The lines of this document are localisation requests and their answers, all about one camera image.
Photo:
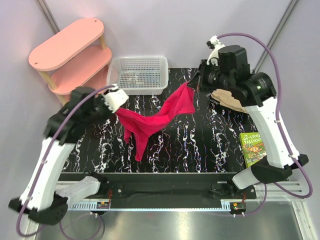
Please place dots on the folded beige t shirt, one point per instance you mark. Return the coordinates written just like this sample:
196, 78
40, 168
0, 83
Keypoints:
226, 99

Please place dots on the green treehouse book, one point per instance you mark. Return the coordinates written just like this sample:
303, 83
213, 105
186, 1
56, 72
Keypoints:
253, 147

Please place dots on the pink three-tier shelf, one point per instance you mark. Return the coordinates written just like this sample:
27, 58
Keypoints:
76, 56

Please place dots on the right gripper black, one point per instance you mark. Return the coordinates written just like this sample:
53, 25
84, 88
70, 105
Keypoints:
201, 84

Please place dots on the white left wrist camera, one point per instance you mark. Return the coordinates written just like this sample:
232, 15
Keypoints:
114, 97

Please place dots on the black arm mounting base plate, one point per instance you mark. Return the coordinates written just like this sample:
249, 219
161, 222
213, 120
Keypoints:
212, 185

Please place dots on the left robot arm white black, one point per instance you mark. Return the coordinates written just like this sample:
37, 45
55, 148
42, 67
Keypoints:
40, 201

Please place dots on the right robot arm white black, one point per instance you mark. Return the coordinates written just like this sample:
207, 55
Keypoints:
258, 96

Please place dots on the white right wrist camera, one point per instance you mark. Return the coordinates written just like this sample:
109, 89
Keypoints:
215, 44

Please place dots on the red t shirt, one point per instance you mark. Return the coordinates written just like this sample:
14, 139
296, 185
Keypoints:
142, 127

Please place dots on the white perforated plastic basket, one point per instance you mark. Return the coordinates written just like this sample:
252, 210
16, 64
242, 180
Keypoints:
139, 75

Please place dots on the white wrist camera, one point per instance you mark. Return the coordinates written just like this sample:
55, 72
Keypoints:
215, 44
114, 97

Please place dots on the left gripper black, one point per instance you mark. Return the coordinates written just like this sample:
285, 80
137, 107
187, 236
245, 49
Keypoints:
100, 100

